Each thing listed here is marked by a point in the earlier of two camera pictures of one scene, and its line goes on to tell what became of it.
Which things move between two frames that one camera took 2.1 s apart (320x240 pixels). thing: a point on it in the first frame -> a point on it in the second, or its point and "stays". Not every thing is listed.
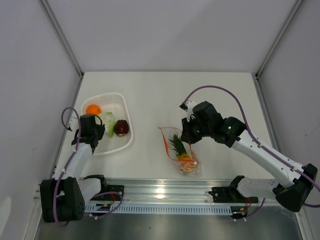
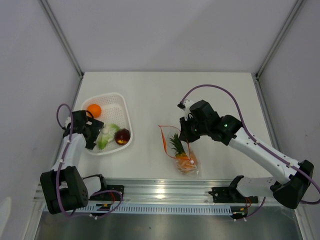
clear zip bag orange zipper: [179, 150] stays
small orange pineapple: [186, 165] stays
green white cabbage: [110, 123] -> [108, 132]
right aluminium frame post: [279, 39] stays
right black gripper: [186, 134] stays
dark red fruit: [121, 127] -> [122, 136]
